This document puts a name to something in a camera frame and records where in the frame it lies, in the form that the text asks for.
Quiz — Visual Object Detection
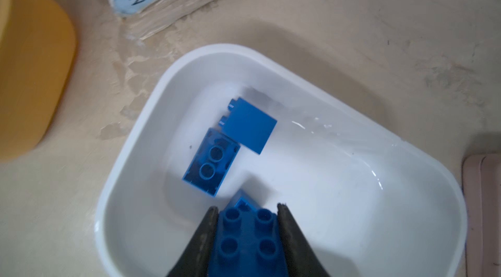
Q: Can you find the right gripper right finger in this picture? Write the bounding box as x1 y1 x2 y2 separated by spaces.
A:
277 203 330 276

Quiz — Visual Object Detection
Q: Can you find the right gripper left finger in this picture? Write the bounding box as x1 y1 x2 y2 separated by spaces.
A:
167 207 219 277

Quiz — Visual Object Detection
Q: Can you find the small blue brick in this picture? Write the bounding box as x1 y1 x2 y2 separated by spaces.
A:
207 207 288 277

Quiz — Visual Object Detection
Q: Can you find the blue lego brick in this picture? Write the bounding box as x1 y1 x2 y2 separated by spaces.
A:
219 98 277 154
183 128 240 197

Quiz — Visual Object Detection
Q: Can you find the white plastic bin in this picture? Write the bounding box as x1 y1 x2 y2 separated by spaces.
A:
95 44 467 276

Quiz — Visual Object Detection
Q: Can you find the pink pencil case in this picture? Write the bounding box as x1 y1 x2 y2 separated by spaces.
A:
463 154 500 276

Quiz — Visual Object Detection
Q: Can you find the yellow plastic bin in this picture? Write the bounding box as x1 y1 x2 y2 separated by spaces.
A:
1 0 77 161

